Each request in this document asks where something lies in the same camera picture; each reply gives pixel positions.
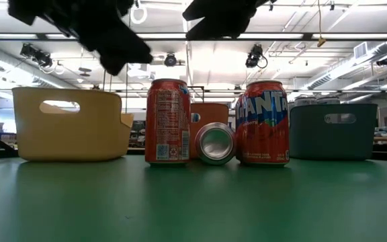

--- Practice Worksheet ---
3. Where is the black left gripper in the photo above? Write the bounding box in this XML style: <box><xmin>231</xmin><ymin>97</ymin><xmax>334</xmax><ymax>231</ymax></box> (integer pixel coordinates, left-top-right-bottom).
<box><xmin>7</xmin><ymin>0</ymin><xmax>154</xmax><ymax>77</ymax></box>

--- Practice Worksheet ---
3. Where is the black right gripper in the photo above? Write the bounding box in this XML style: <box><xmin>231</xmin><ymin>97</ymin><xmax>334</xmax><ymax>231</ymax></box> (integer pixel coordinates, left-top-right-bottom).
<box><xmin>182</xmin><ymin>0</ymin><xmax>277</xmax><ymax>41</ymax></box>

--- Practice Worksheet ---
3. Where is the orange plastic basket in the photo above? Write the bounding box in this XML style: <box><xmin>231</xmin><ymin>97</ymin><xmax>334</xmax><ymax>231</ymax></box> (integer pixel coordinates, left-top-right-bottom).
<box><xmin>189</xmin><ymin>102</ymin><xmax>230</xmax><ymax>159</ymax></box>

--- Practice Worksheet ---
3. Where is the yellow plastic basket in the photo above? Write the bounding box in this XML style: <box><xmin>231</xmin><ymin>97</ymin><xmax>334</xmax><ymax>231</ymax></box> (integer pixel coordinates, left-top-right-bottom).
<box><xmin>11</xmin><ymin>86</ymin><xmax>134</xmax><ymax>163</ymax></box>

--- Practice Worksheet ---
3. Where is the white Celsius Arctic Vibe can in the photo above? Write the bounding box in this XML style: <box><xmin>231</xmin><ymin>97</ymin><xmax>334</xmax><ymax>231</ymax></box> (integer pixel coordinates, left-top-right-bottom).
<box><xmin>316</xmin><ymin>96</ymin><xmax>341</xmax><ymax>105</ymax></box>
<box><xmin>293</xmin><ymin>95</ymin><xmax>317</xmax><ymax>107</ymax></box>

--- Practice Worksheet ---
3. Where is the teal plastic basket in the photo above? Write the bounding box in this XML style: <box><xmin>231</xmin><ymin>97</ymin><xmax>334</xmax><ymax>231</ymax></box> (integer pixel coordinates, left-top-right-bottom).
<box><xmin>289</xmin><ymin>103</ymin><xmax>378</xmax><ymax>161</ymax></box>

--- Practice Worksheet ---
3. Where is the white hanging ring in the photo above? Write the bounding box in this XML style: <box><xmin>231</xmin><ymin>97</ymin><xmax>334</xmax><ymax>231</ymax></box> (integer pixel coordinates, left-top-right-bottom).
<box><xmin>129</xmin><ymin>5</ymin><xmax>148</xmax><ymax>26</ymax></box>

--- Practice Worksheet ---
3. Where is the black overhead rig camera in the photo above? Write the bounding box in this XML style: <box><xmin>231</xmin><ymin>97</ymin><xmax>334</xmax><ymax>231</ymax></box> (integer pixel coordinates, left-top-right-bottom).
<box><xmin>164</xmin><ymin>52</ymin><xmax>178</xmax><ymax>67</ymax></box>
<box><xmin>245</xmin><ymin>43</ymin><xmax>269</xmax><ymax>69</ymax></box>
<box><xmin>19</xmin><ymin>42</ymin><xmax>54</xmax><ymax>69</ymax></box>

